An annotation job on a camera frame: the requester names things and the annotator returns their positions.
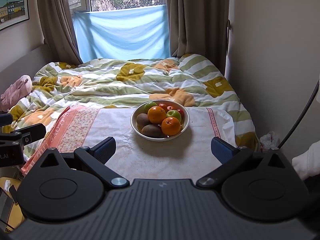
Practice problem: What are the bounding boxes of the cream ceramic bowl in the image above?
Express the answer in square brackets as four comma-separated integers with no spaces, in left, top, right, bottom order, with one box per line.
[130,100,190,142]

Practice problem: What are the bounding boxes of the white plastic bag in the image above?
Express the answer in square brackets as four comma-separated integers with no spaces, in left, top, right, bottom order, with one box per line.
[259,131,280,151]

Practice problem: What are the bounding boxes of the brown curtain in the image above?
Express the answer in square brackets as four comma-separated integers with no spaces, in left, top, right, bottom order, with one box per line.
[166,0,229,73]
[37,0,82,65]

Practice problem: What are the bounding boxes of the floral striped duvet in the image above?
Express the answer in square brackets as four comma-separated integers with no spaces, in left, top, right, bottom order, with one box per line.
[1,54,258,159]

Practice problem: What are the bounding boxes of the pink plush toy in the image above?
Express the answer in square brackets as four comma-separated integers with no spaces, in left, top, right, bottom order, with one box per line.
[1,75,33,112]

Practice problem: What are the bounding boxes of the large orange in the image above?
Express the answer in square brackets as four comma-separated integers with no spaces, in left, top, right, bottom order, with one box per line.
[148,106,167,125]

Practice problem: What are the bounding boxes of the brown left curtain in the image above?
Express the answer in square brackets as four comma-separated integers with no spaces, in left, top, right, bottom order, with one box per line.
[37,0,82,65]

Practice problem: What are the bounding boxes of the green apple right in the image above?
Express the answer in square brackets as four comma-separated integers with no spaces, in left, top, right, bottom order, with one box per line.
[167,109,182,122]

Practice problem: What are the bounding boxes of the framed wall picture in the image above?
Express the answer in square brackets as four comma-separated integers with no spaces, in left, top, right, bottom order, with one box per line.
[0,0,30,30]

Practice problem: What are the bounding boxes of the light blue window cloth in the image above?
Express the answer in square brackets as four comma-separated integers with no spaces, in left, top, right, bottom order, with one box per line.
[73,4,170,62]

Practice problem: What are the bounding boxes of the green apple left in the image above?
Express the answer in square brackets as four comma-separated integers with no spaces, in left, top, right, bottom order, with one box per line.
[144,101,158,114]

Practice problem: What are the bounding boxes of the small red tomato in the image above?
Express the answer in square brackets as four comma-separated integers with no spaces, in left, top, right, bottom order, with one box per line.
[158,103,168,112]

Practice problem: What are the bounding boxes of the orange with stem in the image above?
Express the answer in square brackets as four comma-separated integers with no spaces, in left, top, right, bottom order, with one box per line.
[161,117,181,137]

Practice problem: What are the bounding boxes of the brown right curtain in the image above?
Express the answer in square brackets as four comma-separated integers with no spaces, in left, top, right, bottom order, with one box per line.
[166,0,229,73]

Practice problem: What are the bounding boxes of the white pink patterned towel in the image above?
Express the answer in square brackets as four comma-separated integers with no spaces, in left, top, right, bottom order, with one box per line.
[21,106,236,181]

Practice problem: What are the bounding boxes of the green apple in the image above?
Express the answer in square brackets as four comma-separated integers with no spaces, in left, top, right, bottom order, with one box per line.
[167,109,182,122]
[144,101,158,114]

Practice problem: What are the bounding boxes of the brown kiwi in bowl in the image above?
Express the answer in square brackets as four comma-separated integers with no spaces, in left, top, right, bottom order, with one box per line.
[136,113,151,128]

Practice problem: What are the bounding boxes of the black cable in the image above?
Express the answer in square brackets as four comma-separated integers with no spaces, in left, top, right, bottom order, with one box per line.
[277,80,320,149]

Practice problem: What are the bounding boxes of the large red tomato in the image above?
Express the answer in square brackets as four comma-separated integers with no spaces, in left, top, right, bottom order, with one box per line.
[176,109,184,120]

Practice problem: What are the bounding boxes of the brown kiwi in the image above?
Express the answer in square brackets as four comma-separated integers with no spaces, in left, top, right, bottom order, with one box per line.
[141,124,162,138]
[136,113,151,128]

